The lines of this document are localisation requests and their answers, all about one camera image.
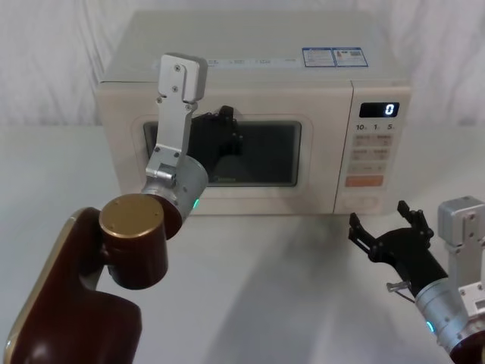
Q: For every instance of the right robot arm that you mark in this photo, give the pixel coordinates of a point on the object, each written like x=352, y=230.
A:
x=447, y=307

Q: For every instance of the brown left robot arm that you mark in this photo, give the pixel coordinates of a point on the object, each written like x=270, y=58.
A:
x=76, y=303

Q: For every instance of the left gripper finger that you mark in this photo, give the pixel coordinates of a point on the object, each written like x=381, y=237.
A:
x=236, y=142
x=226, y=115

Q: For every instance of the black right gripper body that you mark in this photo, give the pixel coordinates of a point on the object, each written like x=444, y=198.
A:
x=409, y=254

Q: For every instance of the white curtain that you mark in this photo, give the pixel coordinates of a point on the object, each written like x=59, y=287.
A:
x=49, y=57

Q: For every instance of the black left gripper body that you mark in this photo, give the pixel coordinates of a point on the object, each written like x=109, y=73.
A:
x=208, y=144

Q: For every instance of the cream microwave oven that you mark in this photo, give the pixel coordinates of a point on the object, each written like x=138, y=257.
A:
x=242, y=91

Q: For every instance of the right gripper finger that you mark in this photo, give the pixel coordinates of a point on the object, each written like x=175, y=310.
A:
x=365, y=239
x=417, y=221

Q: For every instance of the white table cloth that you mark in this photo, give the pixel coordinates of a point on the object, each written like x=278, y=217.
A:
x=265, y=288

